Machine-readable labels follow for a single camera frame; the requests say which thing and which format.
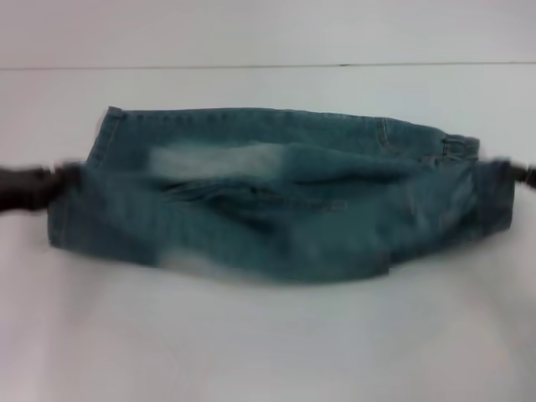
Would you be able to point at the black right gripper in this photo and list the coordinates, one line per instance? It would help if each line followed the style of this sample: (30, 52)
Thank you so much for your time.
(528, 173)

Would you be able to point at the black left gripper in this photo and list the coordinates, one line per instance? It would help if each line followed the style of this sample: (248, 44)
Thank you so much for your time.
(25, 188)

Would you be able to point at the blue washed denim shorts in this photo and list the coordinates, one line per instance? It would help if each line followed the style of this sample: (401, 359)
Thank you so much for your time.
(268, 201)

